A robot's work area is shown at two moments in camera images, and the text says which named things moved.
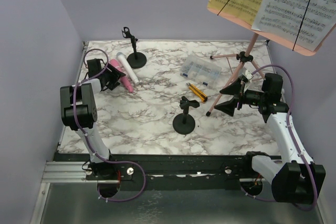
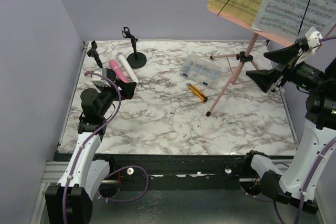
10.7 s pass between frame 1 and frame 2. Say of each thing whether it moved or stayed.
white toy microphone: stayed
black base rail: stayed
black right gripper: moved
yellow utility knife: stayed
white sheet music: stayed
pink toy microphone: stayed
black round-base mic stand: stayed
